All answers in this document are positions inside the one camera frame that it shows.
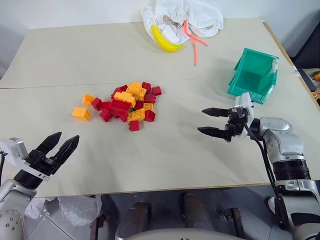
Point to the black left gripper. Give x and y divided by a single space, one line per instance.
41 162

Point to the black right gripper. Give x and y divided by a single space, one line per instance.
235 123

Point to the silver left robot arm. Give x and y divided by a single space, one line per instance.
12 197

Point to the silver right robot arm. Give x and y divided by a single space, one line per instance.
287 147

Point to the green plastic bin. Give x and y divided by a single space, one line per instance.
250 80

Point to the clear plastic wrap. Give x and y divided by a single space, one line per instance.
75 208

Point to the small orange toy brick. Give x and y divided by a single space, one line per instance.
148 106

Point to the long red toy brick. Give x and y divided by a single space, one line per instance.
120 105

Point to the orange studded toy brick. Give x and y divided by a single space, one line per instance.
136 115
136 87

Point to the yellow toy brick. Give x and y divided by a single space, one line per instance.
140 96

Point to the green toy brick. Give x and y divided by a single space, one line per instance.
131 109

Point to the long orange toy brick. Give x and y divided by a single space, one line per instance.
125 98

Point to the rusty metal table leg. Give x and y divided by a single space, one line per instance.
236 222
96 227

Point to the yellow toy banana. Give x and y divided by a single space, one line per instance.
162 42

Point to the black bar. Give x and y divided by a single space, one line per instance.
306 77

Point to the white plastic bag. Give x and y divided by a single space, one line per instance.
200 15

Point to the colourful toy fruit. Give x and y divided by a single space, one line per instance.
317 75

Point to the pale rounded robot body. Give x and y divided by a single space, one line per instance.
187 235

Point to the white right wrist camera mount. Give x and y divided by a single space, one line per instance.
246 101

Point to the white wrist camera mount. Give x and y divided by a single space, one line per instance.
246 101
15 148

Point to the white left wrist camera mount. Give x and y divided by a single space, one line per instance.
15 148

